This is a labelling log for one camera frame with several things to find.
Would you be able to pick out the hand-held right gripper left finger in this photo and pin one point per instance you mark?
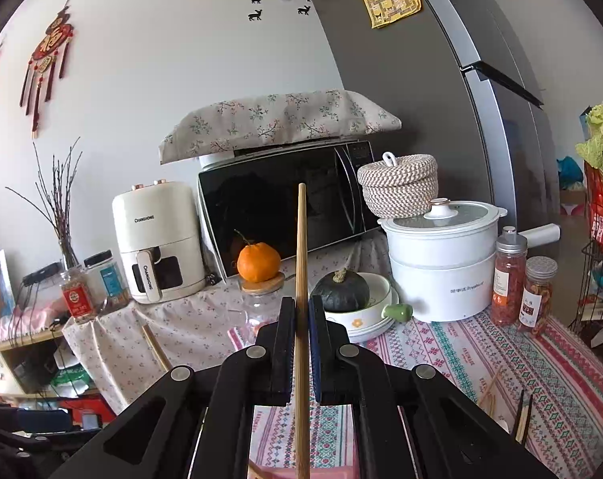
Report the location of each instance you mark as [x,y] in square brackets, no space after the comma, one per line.
[289,359]

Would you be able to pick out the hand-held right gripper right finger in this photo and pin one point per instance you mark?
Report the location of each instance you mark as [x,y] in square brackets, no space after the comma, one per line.
[315,359]

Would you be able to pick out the black chopstick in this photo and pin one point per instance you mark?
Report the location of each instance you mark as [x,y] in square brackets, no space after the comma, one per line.
[526,421]
[519,414]

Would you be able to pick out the small orange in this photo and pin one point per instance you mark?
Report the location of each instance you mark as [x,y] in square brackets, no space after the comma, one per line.
[260,329]

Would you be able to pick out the glass jar with wooden lid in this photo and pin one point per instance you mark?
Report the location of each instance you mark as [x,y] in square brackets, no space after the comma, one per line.
[261,304]

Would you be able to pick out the white plate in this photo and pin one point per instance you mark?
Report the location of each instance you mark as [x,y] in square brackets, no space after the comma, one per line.
[371,333]

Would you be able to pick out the dark green pumpkin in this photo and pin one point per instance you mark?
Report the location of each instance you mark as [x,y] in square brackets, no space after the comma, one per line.
[341,292]

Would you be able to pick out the small-floral tablecloth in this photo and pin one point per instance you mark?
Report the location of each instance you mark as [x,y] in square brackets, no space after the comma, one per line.
[201,329]

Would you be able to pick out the large mandarin orange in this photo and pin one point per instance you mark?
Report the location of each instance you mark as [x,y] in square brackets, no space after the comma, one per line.
[259,262]

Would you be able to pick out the white electric cooking pot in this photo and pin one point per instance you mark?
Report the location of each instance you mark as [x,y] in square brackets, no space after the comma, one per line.
[441,279]

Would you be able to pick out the black microwave oven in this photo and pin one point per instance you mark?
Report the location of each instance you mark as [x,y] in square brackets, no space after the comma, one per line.
[261,209]

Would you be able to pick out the cream air fryer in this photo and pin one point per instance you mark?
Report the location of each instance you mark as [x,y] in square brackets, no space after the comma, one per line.
[151,229]

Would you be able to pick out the glass pot lid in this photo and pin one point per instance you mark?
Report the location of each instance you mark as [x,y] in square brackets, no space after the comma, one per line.
[441,212]

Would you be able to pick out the blue label jar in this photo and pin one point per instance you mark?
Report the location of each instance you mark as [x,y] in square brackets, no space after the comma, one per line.
[109,279]

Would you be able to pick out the jar of red berries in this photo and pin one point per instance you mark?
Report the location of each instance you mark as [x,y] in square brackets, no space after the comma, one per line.
[508,284]

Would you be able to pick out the patterned woven tablecloth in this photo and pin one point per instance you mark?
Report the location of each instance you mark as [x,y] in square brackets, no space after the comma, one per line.
[531,384]

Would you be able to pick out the green plastic bag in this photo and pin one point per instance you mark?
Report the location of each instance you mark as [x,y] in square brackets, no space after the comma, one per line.
[69,379]

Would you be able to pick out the red label jar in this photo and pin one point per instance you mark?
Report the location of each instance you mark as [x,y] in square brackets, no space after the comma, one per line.
[77,297]

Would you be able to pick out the jar of dried fruit slices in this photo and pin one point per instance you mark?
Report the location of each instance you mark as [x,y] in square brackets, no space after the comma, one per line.
[536,299]

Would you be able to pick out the floral cloth cover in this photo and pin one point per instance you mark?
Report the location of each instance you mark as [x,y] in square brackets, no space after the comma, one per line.
[281,119]

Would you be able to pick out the grey refrigerator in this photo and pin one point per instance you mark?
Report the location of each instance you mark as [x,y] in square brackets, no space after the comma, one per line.
[406,110]

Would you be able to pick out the dark bulky object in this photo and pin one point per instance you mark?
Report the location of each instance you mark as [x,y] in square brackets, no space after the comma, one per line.
[27,444]

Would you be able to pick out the wooden shelf unit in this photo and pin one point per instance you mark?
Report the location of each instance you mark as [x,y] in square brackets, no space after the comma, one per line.
[12,364]

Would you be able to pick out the pink cloth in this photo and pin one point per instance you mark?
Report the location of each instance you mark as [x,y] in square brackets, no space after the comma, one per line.
[12,324]

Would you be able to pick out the dried twig bundle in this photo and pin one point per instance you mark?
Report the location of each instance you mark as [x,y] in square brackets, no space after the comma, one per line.
[57,199]

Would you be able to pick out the blue plastic bag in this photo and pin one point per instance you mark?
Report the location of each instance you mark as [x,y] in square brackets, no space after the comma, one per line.
[570,169]

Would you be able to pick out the red tasselled knot ornament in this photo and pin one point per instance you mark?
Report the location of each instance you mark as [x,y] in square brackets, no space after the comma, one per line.
[49,50]

